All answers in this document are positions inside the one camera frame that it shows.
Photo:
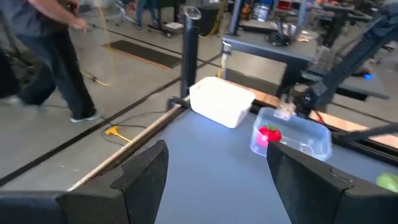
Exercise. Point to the black aluminium table frame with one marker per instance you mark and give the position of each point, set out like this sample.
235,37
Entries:
382,154

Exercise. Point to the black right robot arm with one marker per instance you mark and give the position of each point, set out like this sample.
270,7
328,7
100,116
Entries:
357,56

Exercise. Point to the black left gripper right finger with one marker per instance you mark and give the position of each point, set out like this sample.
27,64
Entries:
311,193

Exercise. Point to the red plastic tomato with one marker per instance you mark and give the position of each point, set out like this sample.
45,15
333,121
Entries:
270,134

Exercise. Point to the white plastic bin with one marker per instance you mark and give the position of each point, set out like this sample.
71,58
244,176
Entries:
220,99

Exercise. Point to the black vertical frame post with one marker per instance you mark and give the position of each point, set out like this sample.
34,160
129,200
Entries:
190,56

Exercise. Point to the person's hand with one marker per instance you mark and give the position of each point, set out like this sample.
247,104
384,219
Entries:
79,24

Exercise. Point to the gray desk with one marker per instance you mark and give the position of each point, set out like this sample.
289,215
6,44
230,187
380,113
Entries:
264,49

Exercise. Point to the clear plastic bin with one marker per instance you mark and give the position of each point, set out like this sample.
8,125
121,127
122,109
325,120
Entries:
308,137

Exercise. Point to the green lime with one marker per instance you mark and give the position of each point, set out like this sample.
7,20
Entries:
388,182

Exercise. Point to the black trash bin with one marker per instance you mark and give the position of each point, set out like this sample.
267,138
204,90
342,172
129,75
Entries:
209,18

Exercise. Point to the black floor mat orange edge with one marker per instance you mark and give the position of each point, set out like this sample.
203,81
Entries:
146,53

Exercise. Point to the black platform cart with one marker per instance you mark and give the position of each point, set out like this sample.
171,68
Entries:
161,29

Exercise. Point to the person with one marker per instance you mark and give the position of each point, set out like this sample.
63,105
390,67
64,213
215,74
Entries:
141,9
59,68

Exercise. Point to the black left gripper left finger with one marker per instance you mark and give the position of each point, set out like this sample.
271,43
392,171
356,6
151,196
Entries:
133,186

